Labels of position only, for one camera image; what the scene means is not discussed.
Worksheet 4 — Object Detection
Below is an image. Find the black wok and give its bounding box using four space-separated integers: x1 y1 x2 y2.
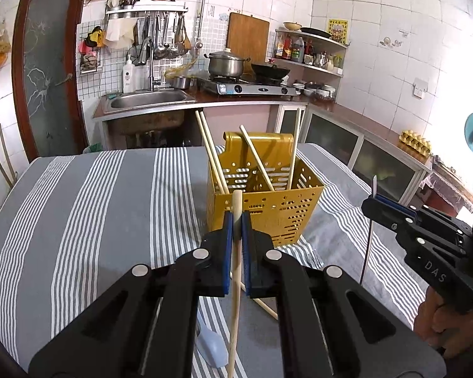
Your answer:
251 63 290 85

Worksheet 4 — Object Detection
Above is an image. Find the person's right hand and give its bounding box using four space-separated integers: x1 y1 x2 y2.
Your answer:
413 287 473 358

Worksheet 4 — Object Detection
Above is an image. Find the yellow perforated utensil holder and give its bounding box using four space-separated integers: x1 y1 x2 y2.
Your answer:
219 131 324 247

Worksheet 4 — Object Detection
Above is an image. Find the white soap bottle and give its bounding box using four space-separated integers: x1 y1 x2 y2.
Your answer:
122 55 136 94

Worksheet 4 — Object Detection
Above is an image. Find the steel cooking pot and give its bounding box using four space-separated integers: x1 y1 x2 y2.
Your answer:
204 48 250 78

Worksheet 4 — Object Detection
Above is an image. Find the grey striped tablecloth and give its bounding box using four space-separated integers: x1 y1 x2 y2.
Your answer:
0 144 425 370

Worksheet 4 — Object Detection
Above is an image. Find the steel faucet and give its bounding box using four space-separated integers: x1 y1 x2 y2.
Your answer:
138 37 160 92

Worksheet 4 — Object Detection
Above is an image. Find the steel gas stove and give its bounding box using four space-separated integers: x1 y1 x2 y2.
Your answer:
197 77 300 96

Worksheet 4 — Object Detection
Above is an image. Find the wooden cutting board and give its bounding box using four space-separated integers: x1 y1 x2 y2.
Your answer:
226 12 270 73

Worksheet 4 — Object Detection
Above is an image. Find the steel utensil rack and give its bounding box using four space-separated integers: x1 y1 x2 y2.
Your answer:
105 2 189 19

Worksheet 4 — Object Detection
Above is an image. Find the dark brown glass door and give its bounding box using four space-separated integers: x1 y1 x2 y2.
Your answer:
12 0 88 161

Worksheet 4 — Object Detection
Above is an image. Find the yellow egg tray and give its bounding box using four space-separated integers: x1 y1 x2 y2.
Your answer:
399 130 431 157

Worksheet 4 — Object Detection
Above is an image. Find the yellow wall poster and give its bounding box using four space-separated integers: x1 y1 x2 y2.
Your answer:
327 19 348 45

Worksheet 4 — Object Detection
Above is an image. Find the dark metal spoon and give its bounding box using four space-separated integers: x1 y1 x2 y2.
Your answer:
359 175 377 285

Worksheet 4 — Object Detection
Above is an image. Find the steel sink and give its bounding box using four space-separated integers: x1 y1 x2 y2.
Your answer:
104 89 196 113

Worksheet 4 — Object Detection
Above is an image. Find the white corner shelf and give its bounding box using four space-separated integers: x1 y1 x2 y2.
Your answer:
272 29 348 78

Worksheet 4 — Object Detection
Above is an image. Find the wooden chopstick crossed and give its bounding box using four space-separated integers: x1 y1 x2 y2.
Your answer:
230 273 278 321
227 190 243 377

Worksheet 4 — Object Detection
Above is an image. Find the glass door counter cabinet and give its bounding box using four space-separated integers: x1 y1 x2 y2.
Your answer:
267 103 432 205

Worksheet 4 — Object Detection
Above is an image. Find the light blue plastic spoon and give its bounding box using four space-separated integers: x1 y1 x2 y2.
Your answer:
195 311 229 369

